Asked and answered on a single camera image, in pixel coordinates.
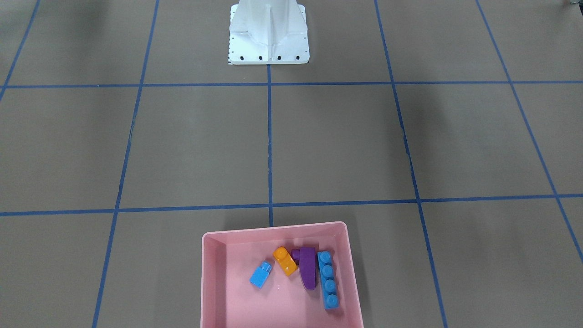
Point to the purple block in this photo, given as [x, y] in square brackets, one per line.
[306, 259]

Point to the orange block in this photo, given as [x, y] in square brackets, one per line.
[285, 261]

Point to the small blue block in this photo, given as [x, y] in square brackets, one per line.
[261, 274]

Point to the long blue block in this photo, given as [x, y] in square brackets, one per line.
[328, 282]

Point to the pink plastic box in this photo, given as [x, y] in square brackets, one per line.
[229, 300]

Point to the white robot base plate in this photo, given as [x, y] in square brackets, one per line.
[268, 32]

